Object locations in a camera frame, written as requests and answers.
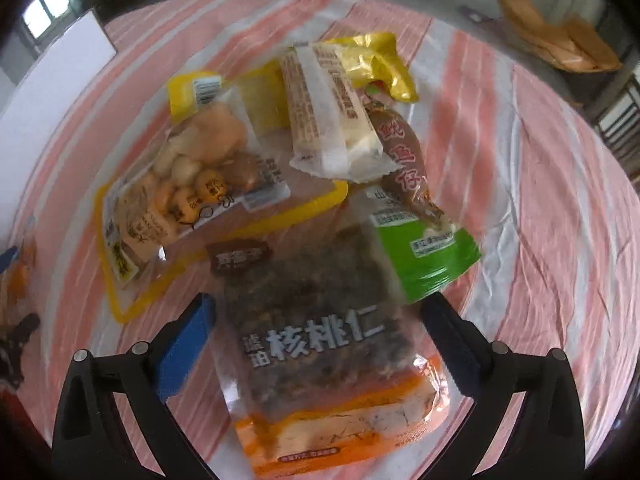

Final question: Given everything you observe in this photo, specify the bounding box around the white board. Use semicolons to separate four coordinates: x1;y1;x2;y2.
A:
0;10;118;131

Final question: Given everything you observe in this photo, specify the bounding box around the brown squid snack packet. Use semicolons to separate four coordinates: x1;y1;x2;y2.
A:
362;95;453;233

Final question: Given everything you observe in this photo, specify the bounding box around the window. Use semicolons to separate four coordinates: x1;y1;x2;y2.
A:
22;0;71;38

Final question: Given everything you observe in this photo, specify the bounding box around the dark wooden chair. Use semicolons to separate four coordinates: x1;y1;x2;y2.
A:
595;75;640;171

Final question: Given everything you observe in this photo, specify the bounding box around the orange snack packet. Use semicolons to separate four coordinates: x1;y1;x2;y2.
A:
2;237;40;313

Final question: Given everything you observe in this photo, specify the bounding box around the white wrapped cake packet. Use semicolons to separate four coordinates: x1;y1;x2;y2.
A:
280;42;386;183

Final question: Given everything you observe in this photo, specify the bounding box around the striped tablecloth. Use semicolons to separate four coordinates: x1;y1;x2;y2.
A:
10;0;640;480

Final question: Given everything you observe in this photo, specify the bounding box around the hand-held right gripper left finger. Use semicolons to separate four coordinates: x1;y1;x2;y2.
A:
51;292;217;480

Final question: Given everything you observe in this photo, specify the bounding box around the clear bag of nuts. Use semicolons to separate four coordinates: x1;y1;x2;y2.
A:
102;74;292;281

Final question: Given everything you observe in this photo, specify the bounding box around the green cracker packet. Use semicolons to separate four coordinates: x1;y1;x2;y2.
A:
367;185;483;305

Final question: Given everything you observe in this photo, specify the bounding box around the yellow-bordered clear snack bag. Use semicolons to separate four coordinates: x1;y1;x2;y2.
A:
95;60;349;323

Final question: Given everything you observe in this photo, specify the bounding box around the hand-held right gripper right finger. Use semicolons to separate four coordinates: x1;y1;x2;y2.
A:
419;291;586;480

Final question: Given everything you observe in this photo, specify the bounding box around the yellow foil packet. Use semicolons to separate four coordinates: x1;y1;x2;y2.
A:
320;32;418;105

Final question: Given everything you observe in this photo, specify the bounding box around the orange lounge chair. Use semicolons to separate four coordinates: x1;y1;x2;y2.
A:
497;0;623;73

